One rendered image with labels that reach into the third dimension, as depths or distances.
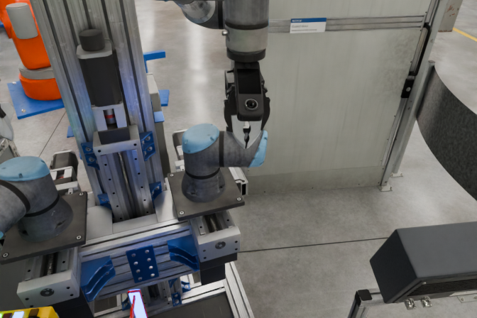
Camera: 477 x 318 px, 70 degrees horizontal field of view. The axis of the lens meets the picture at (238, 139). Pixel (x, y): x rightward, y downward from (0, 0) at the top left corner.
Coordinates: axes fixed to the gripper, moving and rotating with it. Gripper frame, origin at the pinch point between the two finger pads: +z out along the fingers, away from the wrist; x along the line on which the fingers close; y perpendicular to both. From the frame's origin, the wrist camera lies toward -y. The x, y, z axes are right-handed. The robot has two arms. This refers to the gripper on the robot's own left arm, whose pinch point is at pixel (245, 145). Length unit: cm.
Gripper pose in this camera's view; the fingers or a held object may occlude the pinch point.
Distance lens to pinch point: 71.5
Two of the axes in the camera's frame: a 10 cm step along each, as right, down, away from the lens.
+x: -9.9, 0.7, -1.1
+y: -1.3, -5.6, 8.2
